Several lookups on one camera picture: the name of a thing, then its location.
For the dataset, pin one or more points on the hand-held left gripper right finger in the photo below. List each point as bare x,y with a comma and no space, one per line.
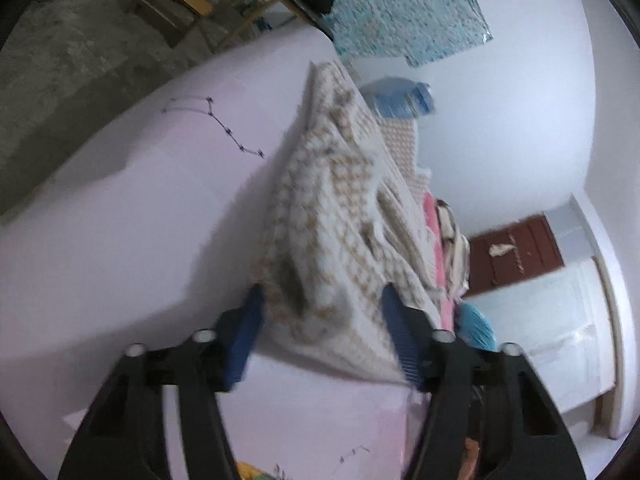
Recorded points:
402,342

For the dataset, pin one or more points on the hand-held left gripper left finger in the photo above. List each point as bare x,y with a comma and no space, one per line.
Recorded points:
245,342

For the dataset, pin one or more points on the beige white houndstooth cardigan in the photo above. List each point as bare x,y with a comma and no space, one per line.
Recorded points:
325,210

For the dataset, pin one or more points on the pile of beige clothes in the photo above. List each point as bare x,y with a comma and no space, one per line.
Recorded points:
452,245

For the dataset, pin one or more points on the teal blue fluffy item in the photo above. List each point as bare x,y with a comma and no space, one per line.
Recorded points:
475,327

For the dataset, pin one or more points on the pink floral blanket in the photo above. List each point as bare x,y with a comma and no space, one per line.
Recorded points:
430,220

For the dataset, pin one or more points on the beige cloth on door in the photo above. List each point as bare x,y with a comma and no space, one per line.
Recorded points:
501,250

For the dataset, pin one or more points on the white cabinet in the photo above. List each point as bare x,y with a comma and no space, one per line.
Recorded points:
550,320

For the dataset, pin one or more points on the brown wooden door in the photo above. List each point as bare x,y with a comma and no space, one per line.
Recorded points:
530,245

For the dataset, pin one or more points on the blue water jug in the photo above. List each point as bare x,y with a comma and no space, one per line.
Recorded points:
400,100

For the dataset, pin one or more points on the teal floral wall cloth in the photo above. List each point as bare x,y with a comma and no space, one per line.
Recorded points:
410,15

